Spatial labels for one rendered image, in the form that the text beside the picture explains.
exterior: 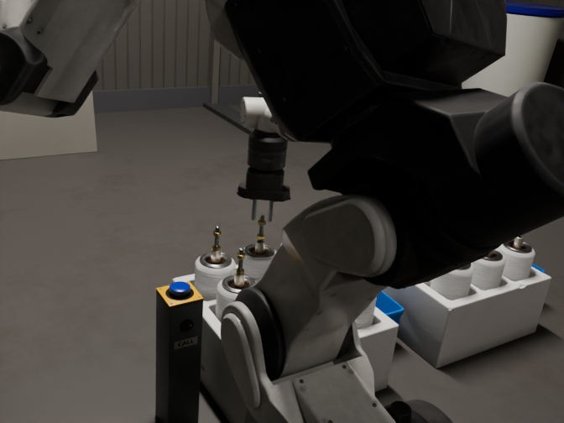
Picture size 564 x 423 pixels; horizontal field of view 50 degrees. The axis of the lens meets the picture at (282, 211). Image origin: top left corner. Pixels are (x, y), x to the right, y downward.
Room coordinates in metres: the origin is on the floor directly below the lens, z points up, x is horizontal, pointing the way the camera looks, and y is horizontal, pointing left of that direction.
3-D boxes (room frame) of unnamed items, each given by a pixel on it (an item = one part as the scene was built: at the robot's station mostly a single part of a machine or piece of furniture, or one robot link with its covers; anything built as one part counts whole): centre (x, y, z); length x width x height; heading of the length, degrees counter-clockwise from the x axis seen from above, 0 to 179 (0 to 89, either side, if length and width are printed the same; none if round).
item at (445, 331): (1.53, -0.48, 0.09); 0.39 x 0.39 x 0.18; 33
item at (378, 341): (1.22, -0.02, 0.09); 0.39 x 0.39 x 0.18; 34
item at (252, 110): (1.33, 0.06, 0.57); 0.11 x 0.11 x 0.11; 17
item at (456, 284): (1.36, -0.45, 0.16); 0.10 x 0.10 x 0.18
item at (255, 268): (1.32, 0.05, 0.16); 0.10 x 0.10 x 0.18
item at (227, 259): (1.25, 0.14, 0.25); 0.08 x 0.08 x 0.01
